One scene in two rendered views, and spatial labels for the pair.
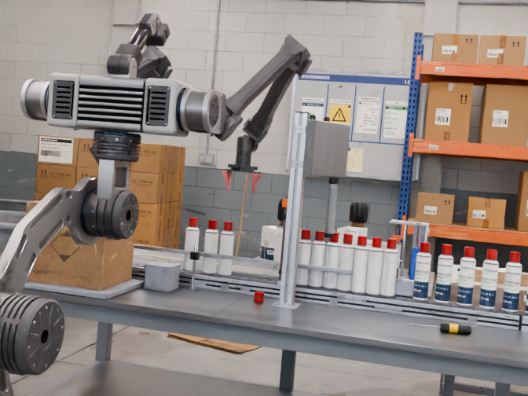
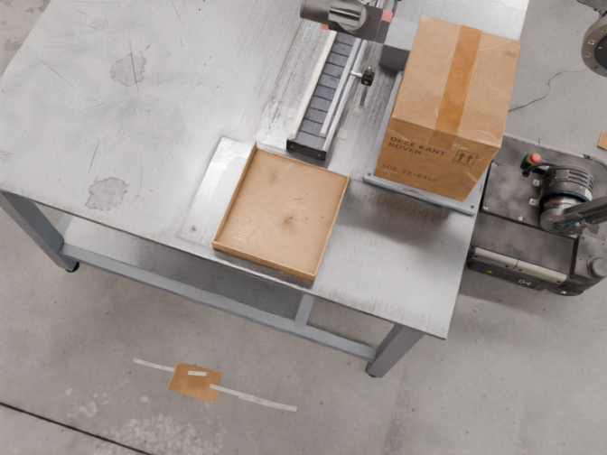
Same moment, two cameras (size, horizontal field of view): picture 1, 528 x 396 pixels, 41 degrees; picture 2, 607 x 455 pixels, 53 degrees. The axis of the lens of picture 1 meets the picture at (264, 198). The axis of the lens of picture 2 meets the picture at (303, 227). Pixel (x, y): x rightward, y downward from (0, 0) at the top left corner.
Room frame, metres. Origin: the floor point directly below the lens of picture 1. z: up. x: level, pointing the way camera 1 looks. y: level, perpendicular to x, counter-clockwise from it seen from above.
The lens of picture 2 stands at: (2.80, 1.50, 2.23)
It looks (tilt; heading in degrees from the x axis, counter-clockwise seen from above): 67 degrees down; 267
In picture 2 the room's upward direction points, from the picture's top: 7 degrees clockwise
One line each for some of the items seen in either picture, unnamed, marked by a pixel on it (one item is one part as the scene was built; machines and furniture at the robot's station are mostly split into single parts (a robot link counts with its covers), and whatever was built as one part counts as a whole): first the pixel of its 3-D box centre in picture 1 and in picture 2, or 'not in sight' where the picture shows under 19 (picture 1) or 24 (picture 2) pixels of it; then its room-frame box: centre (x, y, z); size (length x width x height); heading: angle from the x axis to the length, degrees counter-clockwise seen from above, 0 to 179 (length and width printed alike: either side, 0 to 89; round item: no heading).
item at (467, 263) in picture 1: (467, 276); not in sight; (2.41, -0.72, 0.98); 0.05 x 0.05 x 0.20
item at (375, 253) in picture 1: (374, 265); not in sight; (2.49, -0.41, 0.98); 0.05 x 0.05 x 0.20
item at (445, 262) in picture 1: (444, 273); not in sight; (2.43, -0.65, 0.98); 0.05 x 0.05 x 0.20
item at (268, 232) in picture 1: (282, 243); not in sight; (3.18, -0.10, 0.95); 0.20 x 0.20 x 0.14
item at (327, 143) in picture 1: (321, 149); not in sight; (2.46, -0.19, 1.38); 0.17 x 0.10 x 0.19; 130
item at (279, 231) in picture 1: (285, 234); not in sight; (2.86, -0.10, 1.03); 0.09 x 0.09 x 0.30
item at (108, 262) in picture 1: (80, 242); (443, 112); (2.46, 0.63, 0.99); 0.30 x 0.24 x 0.27; 77
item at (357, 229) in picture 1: (357, 233); not in sight; (3.11, -0.43, 1.04); 0.09 x 0.09 x 0.29
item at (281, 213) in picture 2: not in sight; (284, 208); (2.83, 0.86, 0.85); 0.30 x 0.26 x 0.04; 75
